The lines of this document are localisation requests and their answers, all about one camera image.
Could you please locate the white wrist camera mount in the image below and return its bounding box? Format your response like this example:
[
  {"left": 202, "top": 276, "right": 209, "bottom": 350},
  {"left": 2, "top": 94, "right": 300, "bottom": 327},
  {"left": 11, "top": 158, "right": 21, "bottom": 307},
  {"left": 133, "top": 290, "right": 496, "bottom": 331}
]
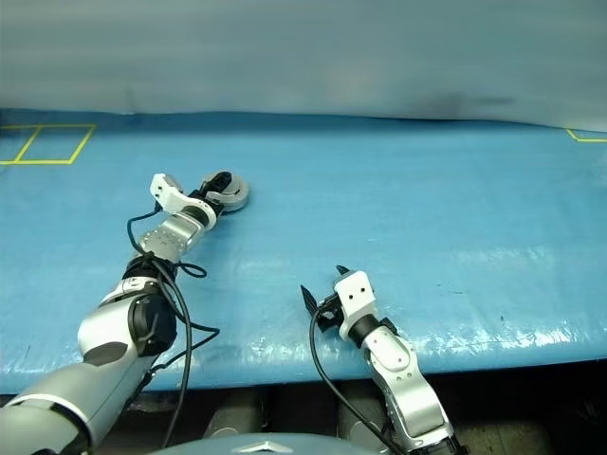
[
  {"left": 332, "top": 270, "right": 379, "bottom": 340},
  {"left": 150, "top": 173, "right": 215, "bottom": 225}
]

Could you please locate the dark grey rounded shape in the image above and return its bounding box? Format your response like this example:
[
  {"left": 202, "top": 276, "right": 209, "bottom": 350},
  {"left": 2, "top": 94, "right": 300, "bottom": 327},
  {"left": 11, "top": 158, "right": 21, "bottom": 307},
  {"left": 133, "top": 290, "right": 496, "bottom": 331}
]
[
  {"left": 202, "top": 387, "right": 267, "bottom": 442},
  {"left": 335, "top": 382, "right": 395, "bottom": 447}
]

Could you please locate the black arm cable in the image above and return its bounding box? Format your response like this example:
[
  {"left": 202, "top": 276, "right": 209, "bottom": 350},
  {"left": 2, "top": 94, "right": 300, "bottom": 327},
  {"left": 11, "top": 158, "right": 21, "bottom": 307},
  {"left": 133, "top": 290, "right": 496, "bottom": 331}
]
[
  {"left": 308, "top": 307, "right": 405, "bottom": 455},
  {"left": 125, "top": 201, "right": 222, "bottom": 449}
]

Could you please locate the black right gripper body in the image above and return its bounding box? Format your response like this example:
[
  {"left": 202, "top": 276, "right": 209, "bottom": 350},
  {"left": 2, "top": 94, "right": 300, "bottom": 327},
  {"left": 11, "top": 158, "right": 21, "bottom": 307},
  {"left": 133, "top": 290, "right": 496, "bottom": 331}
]
[{"left": 314, "top": 291, "right": 344, "bottom": 334}]

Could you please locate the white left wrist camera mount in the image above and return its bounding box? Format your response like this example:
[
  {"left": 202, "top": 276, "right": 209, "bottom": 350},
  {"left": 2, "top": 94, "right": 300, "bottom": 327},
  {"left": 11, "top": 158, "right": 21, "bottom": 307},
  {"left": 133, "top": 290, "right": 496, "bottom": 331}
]
[{"left": 150, "top": 173, "right": 215, "bottom": 225}]

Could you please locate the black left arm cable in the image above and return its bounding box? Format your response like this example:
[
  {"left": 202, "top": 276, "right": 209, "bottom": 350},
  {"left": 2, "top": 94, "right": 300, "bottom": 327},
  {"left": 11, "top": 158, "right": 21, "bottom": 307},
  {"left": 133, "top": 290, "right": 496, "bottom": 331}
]
[{"left": 125, "top": 201, "right": 222, "bottom": 449}]

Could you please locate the blue plastic table cover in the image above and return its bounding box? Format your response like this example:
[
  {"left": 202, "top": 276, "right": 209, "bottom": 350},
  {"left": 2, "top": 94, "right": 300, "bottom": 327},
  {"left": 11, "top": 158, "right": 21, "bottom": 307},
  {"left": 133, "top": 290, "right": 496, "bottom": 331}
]
[{"left": 0, "top": 107, "right": 607, "bottom": 395}]

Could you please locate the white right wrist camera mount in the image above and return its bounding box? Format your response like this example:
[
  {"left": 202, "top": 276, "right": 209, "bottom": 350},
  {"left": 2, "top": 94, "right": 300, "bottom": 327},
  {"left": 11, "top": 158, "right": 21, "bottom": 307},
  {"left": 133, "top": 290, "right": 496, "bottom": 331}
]
[{"left": 332, "top": 270, "right": 379, "bottom": 340}]

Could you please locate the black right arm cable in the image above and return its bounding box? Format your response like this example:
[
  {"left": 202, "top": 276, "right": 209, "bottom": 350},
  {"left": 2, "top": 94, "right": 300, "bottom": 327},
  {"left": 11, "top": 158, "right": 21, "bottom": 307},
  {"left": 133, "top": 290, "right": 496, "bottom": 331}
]
[{"left": 308, "top": 307, "right": 405, "bottom": 455}]

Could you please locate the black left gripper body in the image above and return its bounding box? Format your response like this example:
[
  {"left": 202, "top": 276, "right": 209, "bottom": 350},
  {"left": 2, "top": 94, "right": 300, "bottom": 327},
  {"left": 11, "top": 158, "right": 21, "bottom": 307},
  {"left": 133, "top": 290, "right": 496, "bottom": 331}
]
[{"left": 188, "top": 188, "right": 225, "bottom": 217}]

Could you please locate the silver motor lid circuit board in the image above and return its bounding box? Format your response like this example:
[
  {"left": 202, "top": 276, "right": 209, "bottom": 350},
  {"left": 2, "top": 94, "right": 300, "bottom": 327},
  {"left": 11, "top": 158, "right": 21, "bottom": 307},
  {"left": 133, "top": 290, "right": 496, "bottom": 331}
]
[{"left": 202, "top": 169, "right": 249, "bottom": 204}]

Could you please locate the grey tape roll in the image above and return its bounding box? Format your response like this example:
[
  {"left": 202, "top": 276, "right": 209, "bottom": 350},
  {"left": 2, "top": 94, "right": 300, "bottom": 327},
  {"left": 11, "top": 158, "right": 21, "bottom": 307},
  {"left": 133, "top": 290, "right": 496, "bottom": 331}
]
[{"left": 213, "top": 188, "right": 251, "bottom": 214}]

